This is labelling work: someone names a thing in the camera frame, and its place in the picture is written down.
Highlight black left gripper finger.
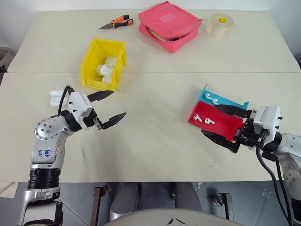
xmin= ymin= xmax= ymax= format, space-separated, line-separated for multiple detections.
xmin=93 ymin=112 xmax=127 ymax=131
xmin=87 ymin=90 xmax=114 ymax=103

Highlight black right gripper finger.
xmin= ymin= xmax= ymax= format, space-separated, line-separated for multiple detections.
xmin=200 ymin=129 xmax=241 ymax=154
xmin=212 ymin=104 xmax=253 ymax=118

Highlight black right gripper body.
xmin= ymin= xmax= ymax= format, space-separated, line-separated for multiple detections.
xmin=234 ymin=109 xmax=269 ymax=151

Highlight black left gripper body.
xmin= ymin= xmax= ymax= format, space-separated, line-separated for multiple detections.
xmin=81 ymin=109 xmax=98 ymax=131

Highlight yellow plastic bin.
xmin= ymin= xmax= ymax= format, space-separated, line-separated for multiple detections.
xmin=79 ymin=37 xmax=128 ymax=93

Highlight blue plastic tray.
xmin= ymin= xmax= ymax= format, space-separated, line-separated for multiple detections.
xmin=198 ymin=83 xmax=250 ymax=112

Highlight red plastic tray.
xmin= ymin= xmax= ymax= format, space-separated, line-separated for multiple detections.
xmin=187 ymin=100 xmax=246 ymax=143

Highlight dark grey robot leg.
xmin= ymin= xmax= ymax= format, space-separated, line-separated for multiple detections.
xmin=109 ymin=182 xmax=142 ymax=221
xmin=173 ymin=182 xmax=203 ymax=212

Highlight rusty metal table leg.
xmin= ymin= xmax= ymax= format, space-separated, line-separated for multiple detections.
xmin=92 ymin=185 xmax=109 ymax=226
xmin=212 ymin=192 xmax=235 ymax=222

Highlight orange black pliers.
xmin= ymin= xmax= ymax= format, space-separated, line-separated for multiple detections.
xmin=98 ymin=14 xmax=135 ymax=30

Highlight clear tape roll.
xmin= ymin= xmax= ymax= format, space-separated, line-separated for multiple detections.
xmin=206 ymin=13 xmax=235 ymax=39

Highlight silver robot torso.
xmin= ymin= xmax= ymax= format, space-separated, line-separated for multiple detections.
xmin=101 ymin=208 xmax=246 ymax=226

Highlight pink fabric zip pouch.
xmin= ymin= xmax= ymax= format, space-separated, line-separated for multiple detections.
xmin=138 ymin=0 xmax=204 ymax=54

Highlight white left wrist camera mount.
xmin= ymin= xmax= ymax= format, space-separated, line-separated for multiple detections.
xmin=68 ymin=92 xmax=94 ymax=122

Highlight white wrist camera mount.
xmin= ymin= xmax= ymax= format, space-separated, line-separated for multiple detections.
xmin=68 ymin=92 xmax=94 ymax=122
xmin=252 ymin=105 xmax=282 ymax=137

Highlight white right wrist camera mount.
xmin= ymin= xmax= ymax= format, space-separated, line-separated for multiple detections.
xmin=252 ymin=105 xmax=282 ymax=137

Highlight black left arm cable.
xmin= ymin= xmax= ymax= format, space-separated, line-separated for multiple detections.
xmin=57 ymin=85 xmax=75 ymax=116

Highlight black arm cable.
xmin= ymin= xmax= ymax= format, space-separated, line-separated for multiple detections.
xmin=57 ymin=85 xmax=75 ymax=116
xmin=255 ymin=145 xmax=294 ymax=226

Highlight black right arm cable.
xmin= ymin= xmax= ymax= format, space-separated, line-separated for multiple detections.
xmin=255 ymin=145 xmax=294 ymax=226

